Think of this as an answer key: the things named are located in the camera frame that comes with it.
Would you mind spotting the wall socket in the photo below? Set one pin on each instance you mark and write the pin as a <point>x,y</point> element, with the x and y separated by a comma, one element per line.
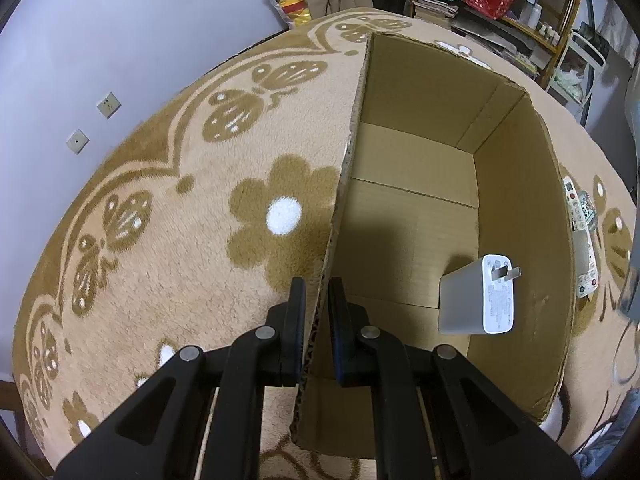
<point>77,141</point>
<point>107,105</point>

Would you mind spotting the person's blue trousers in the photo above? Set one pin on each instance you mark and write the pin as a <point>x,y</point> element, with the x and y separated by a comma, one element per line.
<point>595,457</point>

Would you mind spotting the brown floral blanket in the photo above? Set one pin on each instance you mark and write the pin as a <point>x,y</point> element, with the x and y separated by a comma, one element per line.
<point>175,240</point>

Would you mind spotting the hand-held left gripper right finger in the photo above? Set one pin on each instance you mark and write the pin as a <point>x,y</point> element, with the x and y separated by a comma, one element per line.
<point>336,340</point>

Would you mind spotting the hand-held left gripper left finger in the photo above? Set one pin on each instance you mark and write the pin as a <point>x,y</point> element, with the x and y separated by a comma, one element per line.
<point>292,325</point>

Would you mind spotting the stack of books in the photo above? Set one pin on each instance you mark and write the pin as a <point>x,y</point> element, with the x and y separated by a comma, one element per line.
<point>432,7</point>

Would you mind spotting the white remote with round buttons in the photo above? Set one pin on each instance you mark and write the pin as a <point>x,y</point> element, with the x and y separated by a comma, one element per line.
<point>582,260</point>

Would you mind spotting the wooden shelf unit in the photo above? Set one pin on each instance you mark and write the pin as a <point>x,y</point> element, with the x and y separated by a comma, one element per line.
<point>550,35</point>

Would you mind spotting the white plastic bottle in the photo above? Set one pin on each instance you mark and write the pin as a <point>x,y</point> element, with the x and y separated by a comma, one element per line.
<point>537,16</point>
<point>528,7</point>

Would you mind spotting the cardboard box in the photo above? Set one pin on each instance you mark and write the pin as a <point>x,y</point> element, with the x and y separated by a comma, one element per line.
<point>415,240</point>

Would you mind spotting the white remote with coloured buttons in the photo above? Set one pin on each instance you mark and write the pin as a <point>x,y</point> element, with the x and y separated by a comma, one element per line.
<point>575,200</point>

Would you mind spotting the white square charger adapter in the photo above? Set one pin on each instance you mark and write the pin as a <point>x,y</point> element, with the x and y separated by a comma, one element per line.
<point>470,300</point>

